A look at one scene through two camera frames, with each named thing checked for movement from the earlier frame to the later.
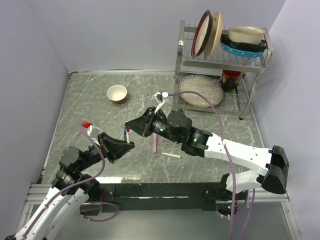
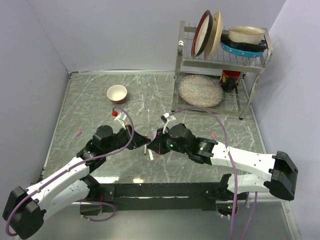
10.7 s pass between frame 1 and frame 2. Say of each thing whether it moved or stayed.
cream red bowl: stayed
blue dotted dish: stayed
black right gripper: moved
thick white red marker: moved
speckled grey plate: stayed
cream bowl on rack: stayed
